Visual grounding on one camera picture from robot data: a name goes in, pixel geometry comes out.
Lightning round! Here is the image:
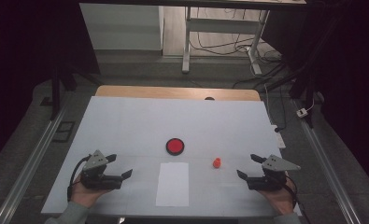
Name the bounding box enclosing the white desk frame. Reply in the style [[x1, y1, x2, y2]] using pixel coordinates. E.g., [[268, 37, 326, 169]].
[[181, 6, 271, 77]]

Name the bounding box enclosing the white paper sheet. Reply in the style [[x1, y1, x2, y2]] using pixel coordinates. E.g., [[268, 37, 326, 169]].
[[155, 161, 191, 208]]

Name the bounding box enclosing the thick black floor cable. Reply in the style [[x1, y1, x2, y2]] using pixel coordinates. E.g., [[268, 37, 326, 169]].
[[232, 60, 288, 91]]

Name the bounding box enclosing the white table cover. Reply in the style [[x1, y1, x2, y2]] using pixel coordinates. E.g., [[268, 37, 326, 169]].
[[40, 95, 303, 218]]

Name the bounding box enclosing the person's right hand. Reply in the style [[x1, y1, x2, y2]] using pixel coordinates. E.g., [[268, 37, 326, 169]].
[[258, 179, 295, 216]]

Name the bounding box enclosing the thin black hanging cable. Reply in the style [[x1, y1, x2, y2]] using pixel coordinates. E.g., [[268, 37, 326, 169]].
[[190, 7, 258, 57]]

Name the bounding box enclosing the person's left hand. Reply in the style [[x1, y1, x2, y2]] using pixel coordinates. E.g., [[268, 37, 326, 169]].
[[70, 174, 111, 209]]

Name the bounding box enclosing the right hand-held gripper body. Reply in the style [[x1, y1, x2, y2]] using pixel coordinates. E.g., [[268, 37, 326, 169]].
[[247, 154, 302, 191]]

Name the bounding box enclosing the red ink pad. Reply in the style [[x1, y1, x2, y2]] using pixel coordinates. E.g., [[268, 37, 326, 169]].
[[165, 137, 186, 157]]

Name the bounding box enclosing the left hand-held gripper cable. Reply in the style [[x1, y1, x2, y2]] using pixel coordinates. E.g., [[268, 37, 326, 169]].
[[66, 154, 92, 203]]

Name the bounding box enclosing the black power strip cable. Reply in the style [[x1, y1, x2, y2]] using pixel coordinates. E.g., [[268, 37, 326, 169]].
[[274, 85, 289, 133]]

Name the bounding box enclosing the black floor frame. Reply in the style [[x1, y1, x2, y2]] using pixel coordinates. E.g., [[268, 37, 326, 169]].
[[51, 120, 77, 144]]

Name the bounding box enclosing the black stand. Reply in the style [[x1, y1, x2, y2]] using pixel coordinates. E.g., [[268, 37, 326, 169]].
[[260, 18, 330, 129], [49, 59, 103, 121]]

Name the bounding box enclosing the metal floor rail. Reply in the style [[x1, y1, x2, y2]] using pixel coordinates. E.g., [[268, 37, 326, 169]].
[[291, 98, 362, 224], [0, 101, 68, 224]]

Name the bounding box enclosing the white cabinet panel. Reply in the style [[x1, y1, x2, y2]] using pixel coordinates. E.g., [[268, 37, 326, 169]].
[[78, 3, 164, 51]]

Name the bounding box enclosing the white power strip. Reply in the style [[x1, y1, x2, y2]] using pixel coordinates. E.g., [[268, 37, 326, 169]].
[[270, 124, 287, 150]]

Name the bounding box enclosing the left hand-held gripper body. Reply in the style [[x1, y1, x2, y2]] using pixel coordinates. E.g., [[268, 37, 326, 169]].
[[80, 149, 123, 190]]

